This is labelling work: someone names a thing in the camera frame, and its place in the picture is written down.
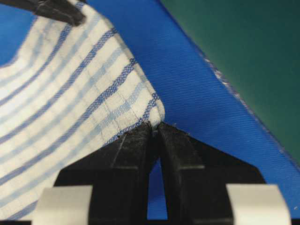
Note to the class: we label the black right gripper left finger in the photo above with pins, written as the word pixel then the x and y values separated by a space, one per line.
pixel 108 185

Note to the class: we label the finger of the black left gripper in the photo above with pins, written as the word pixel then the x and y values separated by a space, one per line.
pixel 59 10

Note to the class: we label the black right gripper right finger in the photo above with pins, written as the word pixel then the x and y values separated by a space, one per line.
pixel 203 184

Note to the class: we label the white blue-striped towel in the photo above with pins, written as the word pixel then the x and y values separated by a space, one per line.
pixel 67 92

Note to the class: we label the blue table cloth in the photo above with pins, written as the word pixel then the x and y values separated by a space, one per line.
pixel 193 98

